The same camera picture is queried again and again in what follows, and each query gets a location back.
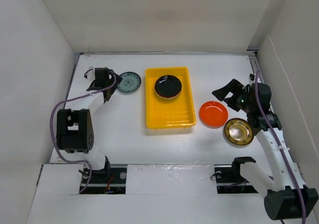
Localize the yellow plastic bin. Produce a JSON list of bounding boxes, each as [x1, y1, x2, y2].
[[145, 67, 196, 129]]

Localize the blue patterned plate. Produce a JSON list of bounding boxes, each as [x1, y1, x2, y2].
[[117, 72, 142, 93]]

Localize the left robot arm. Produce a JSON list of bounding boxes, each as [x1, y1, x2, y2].
[[50, 68, 122, 178]]

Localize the yellow patterned plate right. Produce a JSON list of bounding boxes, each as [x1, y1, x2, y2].
[[223, 118, 255, 146]]

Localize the orange plate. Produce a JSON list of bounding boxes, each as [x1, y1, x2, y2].
[[199, 101, 228, 127]]

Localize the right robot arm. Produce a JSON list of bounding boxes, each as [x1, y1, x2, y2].
[[212, 79, 319, 223]]

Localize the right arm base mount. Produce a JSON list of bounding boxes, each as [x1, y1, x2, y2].
[[210, 164, 257, 194]]

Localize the cream floral plate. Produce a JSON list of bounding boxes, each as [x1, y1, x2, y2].
[[159, 97, 176, 100]]

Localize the black plate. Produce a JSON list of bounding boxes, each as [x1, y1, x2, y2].
[[155, 75, 182, 98]]

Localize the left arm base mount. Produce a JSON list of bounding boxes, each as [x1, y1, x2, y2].
[[79, 164, 127, 195]]

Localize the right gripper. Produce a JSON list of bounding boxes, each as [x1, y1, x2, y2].
[[212, 79, 255, 114]]

